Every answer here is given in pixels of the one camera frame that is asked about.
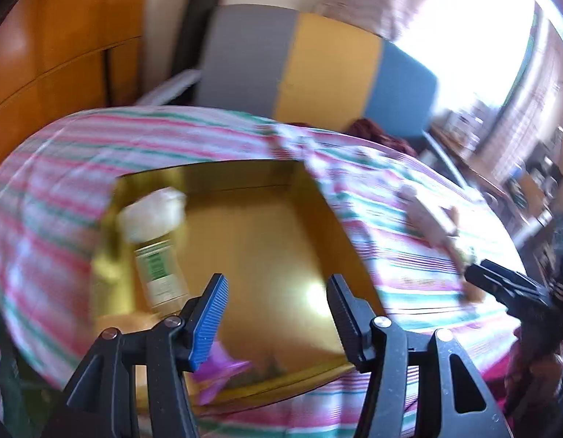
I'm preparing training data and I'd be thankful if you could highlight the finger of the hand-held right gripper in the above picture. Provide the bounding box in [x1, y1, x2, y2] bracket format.
[464, 259, 554, 315]

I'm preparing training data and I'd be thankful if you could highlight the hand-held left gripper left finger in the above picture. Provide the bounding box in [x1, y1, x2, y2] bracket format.
[42, 273, 230, 438]

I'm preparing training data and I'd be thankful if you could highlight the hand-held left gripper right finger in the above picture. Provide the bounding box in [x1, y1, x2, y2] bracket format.
[326, 274, 510, 438]

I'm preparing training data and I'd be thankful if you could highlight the gold rectangular box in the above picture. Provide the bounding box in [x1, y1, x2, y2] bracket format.
[92, 160, 387, 409]

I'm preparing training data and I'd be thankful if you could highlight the beige oblong object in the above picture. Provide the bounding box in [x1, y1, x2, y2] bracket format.
[400, 187, 475, 266]

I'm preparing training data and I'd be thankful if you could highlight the purple plastic item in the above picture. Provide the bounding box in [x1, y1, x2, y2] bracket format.
[192, 342, 252, 407]

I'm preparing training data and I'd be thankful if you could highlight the white capped glass bottle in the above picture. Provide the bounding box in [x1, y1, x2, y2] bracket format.
[117, 187, 191, 318]

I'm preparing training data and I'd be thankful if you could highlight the black silver stereo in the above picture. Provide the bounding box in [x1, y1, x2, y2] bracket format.
[528, 141, 563, 183]

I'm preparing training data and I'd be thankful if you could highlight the wooden desk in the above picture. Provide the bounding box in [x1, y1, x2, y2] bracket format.
[428, 125, 510, 201]

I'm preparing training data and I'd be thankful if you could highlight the white box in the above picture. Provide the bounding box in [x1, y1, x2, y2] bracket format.
[448, 108, 482, 140]

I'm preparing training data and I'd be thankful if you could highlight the dark red cloth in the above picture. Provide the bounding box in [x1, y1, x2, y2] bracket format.
[345, 119, 419, 156]

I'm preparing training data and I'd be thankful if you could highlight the striped bed sheet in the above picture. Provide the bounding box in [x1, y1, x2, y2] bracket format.
[0, 105, 529, 438]

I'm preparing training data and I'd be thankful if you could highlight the window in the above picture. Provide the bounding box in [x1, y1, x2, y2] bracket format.
[391, 0, 538, 117]

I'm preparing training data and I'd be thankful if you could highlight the grey yellow blue headboard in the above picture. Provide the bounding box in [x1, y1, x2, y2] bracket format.
[195, 4, 440, 140]

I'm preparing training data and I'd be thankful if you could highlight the orange wooden wardrobe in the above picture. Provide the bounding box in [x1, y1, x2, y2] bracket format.
[0, 0, 154, 165]

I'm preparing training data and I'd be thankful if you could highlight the grey metal frame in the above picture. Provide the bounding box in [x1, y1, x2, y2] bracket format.
[423, 132, 467, 188]

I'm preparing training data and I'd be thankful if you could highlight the white bed rail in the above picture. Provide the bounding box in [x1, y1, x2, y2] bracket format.
[135, 70, 200, 105]

